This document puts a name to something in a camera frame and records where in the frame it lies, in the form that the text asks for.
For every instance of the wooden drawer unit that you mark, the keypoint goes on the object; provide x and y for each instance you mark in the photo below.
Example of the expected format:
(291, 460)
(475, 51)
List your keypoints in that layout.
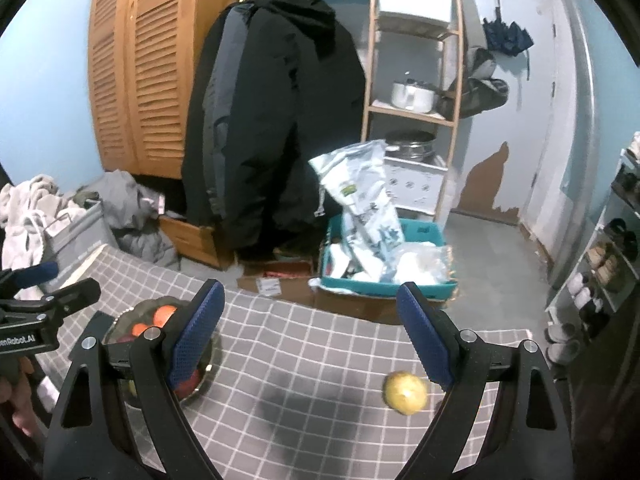
(192, 240)

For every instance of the group of shoes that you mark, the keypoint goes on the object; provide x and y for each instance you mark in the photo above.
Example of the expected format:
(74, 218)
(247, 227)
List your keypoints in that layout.
(607, 265)

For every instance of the white printed plastic bag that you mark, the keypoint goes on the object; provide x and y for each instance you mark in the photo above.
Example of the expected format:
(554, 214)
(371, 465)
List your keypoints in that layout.
(360, 195)

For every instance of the steel steamer pot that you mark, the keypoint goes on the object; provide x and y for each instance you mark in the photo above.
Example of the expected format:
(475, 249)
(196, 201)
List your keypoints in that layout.
(410, 146)

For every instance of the grey checked tablecloth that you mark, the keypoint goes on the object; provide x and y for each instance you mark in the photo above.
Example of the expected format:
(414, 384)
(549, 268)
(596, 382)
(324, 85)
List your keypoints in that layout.
(300, 360)

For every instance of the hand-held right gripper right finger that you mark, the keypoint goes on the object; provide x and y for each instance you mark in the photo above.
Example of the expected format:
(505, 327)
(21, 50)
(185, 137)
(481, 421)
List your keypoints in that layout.
(427, 340)

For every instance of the person's left hand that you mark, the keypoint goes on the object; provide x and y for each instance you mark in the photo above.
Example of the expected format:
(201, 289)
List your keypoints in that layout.
(15, 402)

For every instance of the white printed box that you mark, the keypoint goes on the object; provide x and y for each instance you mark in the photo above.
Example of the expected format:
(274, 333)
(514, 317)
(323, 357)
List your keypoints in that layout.
(415, 185)

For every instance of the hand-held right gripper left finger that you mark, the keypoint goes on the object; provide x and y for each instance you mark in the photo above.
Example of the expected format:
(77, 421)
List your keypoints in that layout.
(197, 330)

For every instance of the white storage bin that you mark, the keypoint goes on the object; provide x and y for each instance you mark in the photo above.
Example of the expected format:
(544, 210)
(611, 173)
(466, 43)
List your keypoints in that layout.
(412, 0)

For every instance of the yellow-green mango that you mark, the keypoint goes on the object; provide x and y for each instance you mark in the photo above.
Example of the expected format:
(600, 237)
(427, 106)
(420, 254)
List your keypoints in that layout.
(406, 392)

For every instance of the grey fabric storage bag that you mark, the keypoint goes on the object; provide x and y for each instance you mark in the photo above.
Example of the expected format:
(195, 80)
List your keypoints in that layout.
(75, 240)

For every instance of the grey door panel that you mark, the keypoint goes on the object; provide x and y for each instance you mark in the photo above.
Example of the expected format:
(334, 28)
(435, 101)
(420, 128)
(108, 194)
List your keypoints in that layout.
(580, 135)

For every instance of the white door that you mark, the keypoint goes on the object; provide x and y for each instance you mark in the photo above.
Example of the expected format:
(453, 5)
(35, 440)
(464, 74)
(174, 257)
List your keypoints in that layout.
(540, 110)

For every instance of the white shoe rack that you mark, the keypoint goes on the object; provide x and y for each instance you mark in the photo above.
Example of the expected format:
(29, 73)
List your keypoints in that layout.
(565, 294)

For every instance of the clear plastic bag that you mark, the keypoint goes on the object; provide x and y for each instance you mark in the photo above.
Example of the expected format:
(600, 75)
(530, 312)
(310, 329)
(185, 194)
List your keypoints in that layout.
(425, 262)

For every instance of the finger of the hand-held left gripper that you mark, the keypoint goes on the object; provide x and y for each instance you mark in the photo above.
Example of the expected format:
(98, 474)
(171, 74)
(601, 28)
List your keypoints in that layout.
(32, 274)
(65, 297)

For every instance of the wooden louvered wardrobe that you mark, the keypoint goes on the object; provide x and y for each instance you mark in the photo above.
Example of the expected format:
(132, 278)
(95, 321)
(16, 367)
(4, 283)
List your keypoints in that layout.
(150, 60)

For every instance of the dark scalloped glass plate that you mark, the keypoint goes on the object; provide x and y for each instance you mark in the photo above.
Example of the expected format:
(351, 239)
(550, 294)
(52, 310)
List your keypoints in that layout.
(210, 365)

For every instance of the black coat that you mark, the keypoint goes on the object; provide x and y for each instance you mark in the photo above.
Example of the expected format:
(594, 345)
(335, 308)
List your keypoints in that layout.
(295, 110)

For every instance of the grey padded jacket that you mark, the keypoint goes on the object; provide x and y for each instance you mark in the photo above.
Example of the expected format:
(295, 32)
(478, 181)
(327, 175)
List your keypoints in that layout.
(130, 210)

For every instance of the olive hanging bag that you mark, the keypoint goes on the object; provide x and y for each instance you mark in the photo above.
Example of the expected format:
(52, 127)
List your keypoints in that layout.
(475, 85)

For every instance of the large orange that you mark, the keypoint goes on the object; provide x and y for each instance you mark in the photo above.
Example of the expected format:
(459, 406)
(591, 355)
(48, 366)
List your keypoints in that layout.
(163, 316)

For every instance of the wooden shelf rack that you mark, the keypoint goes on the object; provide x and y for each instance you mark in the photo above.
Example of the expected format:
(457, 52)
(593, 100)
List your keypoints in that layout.
(372, 85)

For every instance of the dark grey coat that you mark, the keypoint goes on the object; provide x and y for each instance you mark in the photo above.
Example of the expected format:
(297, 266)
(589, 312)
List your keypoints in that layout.
(220, 110)

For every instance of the dark blue umbrella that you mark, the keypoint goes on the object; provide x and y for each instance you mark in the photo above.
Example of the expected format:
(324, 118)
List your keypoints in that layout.
(507, 35)

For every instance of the white cooking pot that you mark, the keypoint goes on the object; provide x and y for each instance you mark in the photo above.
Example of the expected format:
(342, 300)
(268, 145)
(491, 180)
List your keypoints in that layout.
(412, 96)

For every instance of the beige fleece blanket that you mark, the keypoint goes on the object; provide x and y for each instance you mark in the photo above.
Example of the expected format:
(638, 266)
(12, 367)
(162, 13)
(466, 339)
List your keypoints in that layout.
(25, 220)

